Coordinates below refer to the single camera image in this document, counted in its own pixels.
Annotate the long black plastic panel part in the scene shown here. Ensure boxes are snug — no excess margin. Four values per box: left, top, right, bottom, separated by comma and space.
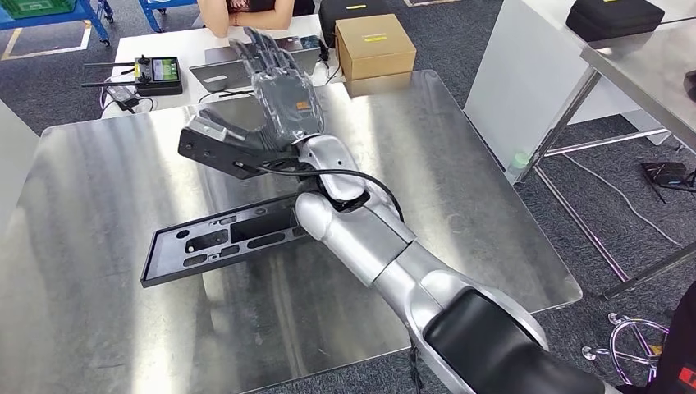
140, 193, 314, 289

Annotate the green plastic crate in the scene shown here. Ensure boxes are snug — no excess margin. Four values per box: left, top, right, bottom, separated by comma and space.
0, 0, 77, 20

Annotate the black carrying case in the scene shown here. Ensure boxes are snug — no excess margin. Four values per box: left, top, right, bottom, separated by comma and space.
565, 0, 666, 44
318, 0, 406, 50

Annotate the chrome stool with black seat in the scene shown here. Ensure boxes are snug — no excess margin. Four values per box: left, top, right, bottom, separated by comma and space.
581, 312, 671, 387

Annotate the black device on floor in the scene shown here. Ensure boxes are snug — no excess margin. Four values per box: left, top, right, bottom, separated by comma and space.
640, 161, 696, 205

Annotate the black remote controller with screen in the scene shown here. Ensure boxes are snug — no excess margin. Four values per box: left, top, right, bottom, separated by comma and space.
81, 54, 185, 98

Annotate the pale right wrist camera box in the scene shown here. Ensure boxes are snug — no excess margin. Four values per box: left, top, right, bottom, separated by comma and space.
177, 118, 300, 181

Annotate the brown cardboard box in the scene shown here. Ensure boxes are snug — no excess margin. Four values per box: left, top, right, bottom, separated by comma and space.
334, 13, 418, 83

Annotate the white desk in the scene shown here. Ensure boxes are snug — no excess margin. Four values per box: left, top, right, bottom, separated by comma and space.
100, 13, 349, 120

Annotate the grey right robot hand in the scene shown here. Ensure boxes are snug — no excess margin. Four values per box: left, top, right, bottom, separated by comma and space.
198, 27, 326, 153

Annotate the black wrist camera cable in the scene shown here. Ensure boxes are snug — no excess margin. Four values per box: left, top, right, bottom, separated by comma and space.
233, 160, 406, 224

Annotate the thin grey floor cable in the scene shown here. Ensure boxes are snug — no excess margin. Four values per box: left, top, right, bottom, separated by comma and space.
562, 154, 684, 249

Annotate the white side panel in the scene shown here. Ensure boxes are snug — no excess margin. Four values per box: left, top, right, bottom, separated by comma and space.
0, 98, 40, 235
463, 0, 672, 183

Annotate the person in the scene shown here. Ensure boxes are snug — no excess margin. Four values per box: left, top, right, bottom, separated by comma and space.
196, 0, 317, 39
616, 280, 696, 394

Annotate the stainless steel workbench table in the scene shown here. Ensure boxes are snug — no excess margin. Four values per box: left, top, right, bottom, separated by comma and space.
529, 0, 696, 301
0, 69, 584, 394

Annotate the black power adapter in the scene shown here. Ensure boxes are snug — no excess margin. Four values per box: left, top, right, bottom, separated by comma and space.
106, 84, 141, 112

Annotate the blue steel shelf rack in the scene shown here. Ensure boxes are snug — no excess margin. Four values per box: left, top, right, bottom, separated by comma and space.
137, 0, 198, 34
0, 0, 115, 48

